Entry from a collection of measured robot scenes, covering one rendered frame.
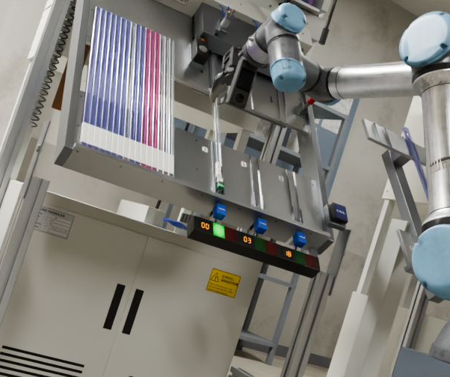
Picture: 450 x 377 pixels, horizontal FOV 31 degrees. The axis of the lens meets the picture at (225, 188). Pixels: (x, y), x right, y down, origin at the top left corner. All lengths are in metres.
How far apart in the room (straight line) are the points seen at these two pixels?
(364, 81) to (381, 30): 4.58
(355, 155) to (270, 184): 4.25
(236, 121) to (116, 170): 0.86
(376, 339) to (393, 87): 0.72
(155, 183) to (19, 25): 3.11
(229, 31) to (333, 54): 3.85
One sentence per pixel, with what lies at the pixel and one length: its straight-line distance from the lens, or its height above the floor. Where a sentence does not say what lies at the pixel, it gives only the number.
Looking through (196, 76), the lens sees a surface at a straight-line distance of 2.13.
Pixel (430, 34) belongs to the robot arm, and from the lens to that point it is 1.54.
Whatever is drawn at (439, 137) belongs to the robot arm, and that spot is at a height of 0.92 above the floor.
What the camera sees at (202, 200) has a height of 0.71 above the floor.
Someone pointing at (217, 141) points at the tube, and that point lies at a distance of 1.97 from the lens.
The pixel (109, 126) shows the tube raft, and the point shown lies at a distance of 1.82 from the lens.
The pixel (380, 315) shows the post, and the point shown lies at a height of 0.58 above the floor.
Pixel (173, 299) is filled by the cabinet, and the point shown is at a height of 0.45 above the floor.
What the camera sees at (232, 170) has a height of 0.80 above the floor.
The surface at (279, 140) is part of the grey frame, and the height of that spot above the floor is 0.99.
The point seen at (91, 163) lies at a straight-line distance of 1.75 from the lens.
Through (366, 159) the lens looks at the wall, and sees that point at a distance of 6.31.
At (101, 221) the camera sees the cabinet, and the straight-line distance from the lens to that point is 2.08.
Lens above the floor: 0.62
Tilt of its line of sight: 4 degrees up
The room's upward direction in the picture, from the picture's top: 18 degrees clockwise
